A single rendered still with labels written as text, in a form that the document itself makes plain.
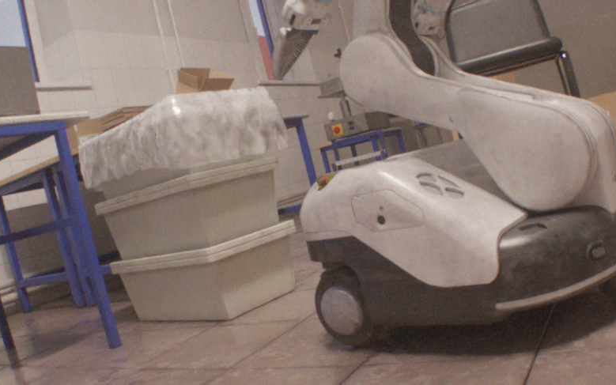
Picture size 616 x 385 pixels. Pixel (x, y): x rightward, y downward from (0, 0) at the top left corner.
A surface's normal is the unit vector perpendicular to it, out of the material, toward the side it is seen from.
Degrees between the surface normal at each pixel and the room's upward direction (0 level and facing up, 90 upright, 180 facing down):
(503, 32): 77
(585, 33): 90
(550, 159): 90
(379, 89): 91
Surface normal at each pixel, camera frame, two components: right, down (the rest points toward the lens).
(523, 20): -0.50, -0.08
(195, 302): -0.60, 0.29
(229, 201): 0.76, -0.07
